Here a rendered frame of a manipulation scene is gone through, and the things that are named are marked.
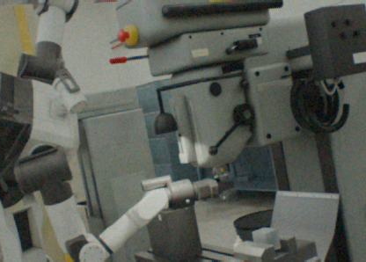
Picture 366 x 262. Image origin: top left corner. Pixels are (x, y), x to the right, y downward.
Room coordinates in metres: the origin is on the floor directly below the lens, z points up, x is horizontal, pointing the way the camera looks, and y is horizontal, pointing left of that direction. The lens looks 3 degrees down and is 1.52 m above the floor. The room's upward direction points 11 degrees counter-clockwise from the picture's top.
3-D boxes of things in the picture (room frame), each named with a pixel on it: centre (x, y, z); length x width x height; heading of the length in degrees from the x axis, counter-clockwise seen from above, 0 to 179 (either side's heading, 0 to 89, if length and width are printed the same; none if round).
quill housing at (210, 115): (1.73, -0.11, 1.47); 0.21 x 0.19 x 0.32; 32
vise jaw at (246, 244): (1.55, -0.15, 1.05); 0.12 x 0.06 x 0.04; 33
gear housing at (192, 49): (1.75, -0.14, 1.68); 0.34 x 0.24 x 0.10; 122
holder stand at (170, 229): (2.03, 0.10, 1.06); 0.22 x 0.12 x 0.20; 26
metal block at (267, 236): (1.58, -0.20, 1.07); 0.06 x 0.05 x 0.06; 33
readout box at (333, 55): (1.61, -0.54, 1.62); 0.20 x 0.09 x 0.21; 122
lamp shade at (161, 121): (1.60, 0.04, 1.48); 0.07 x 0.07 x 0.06
